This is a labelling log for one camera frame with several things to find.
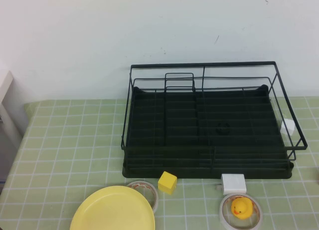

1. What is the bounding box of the yellow round plate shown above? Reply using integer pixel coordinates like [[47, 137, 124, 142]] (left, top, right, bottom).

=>
[[69, 186, 156, 230]]

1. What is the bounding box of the yellow cube block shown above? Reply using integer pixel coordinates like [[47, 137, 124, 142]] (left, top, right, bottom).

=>
[[158, 171, 178, 196]]

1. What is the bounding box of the white tape roll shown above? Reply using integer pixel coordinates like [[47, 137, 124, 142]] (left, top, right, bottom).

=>
[[219, 193, 263, 229], [125, 181, 160, 212]]

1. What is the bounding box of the green checked tablecloth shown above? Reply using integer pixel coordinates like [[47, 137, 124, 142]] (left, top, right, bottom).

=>
[[0, 96, 319, 230]]

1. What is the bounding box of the white power adapter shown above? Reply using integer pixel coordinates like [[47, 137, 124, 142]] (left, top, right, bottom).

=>
[[215, 174, 247, 195]]

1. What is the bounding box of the yellow rubber duck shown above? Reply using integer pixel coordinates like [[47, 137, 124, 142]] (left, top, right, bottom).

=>
[[230, 199, 254, 220]]

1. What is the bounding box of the white cube block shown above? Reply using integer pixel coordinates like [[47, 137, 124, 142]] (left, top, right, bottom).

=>
[[280, 118, 296, 135]]

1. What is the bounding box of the white cabinet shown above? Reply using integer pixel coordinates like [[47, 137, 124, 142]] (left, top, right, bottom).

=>
[[0, 62, 29, 183]]

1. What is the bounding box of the black wire dish rack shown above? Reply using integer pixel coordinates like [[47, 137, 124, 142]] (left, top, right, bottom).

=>
[[120, 61, 309, 171]]

